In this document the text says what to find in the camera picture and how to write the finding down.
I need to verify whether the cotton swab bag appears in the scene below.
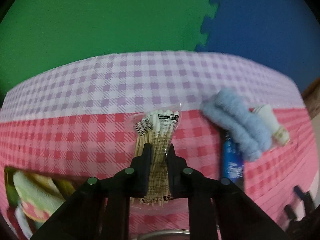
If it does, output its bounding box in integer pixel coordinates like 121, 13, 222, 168
130, 103, 182, 206

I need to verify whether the blue black sachet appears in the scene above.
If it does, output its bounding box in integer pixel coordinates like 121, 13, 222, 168
220, 129, 244, 189

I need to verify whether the steel bowl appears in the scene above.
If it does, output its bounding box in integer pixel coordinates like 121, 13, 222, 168
133, 229, 190, 240

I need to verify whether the red gold tin box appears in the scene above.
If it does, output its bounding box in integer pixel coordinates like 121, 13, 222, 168
4, 167, 79, 239

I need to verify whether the white sock pair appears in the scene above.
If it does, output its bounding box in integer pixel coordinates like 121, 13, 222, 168
252, 104, 290, 147

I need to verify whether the light blue fluffy sock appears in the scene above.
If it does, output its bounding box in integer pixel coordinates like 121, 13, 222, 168
201, 88, 272, 162

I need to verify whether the pink checkered tablecloth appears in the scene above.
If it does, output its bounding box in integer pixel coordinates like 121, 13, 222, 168
1, 51, 319, 239

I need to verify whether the blue foam mat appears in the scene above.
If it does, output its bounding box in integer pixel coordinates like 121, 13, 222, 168
196, 0, 319, 92

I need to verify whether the green foam mat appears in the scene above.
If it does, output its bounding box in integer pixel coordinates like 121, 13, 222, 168
1, 0, 218, 97

